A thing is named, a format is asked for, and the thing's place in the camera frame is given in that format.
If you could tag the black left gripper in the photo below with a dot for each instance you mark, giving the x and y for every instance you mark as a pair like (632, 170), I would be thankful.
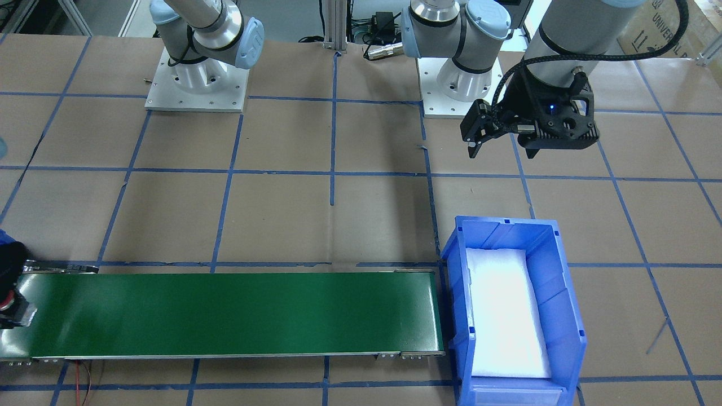
(520, 108)

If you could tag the red push button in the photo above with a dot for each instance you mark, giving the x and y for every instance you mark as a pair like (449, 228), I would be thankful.
(16, 311)

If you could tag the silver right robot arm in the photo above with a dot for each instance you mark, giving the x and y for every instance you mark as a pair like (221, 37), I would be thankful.
(83, 145)

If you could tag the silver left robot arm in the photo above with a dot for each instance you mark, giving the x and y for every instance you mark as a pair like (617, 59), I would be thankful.
(573, 36)

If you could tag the blue plastic bin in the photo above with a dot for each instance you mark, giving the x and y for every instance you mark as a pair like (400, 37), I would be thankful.
(5, 238)
(560, 318)

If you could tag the green conveyor belt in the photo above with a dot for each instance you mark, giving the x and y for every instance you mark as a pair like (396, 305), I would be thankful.
(235, 315)

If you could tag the white foam pad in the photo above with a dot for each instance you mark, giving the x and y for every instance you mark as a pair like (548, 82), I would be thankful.
(509, 337)

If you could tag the cardboard box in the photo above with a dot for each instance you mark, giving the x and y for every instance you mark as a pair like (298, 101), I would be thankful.
(655, 22)

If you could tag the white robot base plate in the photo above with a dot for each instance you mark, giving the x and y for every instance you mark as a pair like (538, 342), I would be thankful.
(447, 92)
(209, 86)

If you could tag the aluminium frame post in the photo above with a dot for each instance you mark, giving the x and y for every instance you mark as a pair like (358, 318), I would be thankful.
(335, 22)

